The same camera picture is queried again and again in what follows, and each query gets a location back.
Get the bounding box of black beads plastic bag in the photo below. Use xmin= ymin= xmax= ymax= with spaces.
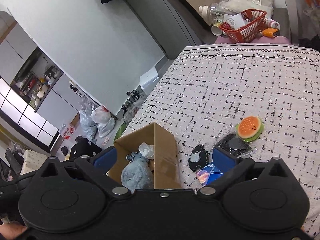
xmin=215 ymin=133 xmax=257 ymax=158

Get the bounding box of blue tissue pack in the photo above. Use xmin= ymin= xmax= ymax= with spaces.
xmin=196 ymin=163 xmax=223 ymax=186

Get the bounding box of blue grey knitted cloth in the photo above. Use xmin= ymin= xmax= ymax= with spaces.
xmin=125 ymin=152 xmax=146 ymax=162

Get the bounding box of fluffy blue plush hat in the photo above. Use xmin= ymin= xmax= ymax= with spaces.
xmin=121 ymin=158 xmax=153 ymax=192

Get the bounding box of person's left hand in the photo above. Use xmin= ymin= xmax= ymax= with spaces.
xmin=0 ymin=223 xmax=27 ymax=240

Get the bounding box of black dotted cushion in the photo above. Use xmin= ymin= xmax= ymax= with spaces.
xmin=69 ymin=138 xmax=103 ymax=160

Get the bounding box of cream dotted cloth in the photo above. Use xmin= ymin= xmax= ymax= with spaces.
xmin=20 ymin=150 xmax=48 ymax=175

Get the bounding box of black lace fabric piece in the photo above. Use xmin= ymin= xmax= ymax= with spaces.
xmin=188 ymin=145 xmax=209 ymax=172

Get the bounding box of burger shaped squishy toy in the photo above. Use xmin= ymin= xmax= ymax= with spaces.
xmin=236 ymin=116 xmax=264 ymax=142

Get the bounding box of grey plastic garbage bag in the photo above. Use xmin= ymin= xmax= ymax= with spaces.
xmin=79 ymin=110 xmax=98 ymax=142

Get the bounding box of water bottle pack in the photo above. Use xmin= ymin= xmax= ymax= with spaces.
xmin=59 ymin=124 xmax=75 ymax=139

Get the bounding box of green leaf cartoon mat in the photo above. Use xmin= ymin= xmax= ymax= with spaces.
xmin=114 ymin=123 xmax=127 ymax=141

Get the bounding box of white red plastic bag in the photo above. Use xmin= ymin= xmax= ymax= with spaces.
xmin=91 ymin=106 xmax=112 ymax=124

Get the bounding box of brown cardboard box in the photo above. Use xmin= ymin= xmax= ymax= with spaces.
xmin=107 ymin=122 xmax=181 ymax=189

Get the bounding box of black white patterned blanket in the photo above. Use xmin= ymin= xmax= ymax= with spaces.
xmin=100 ymin=43 xmax=320 ymax=238

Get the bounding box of white box on floor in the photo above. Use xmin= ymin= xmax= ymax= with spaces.
xmin=140 ymin=67 xmax=159 ymax=95

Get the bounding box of paper cup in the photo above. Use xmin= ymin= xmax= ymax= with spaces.
xmin=211 ymin=22 xmax=223 ymax=36

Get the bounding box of red plastic basket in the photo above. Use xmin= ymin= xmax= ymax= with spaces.
xmin=220 ymin=9 xmax=267 ymax=43

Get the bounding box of clear plastic bottle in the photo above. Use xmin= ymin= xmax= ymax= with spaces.
xmin=198 ymin=3 xmax=226 ymax=21

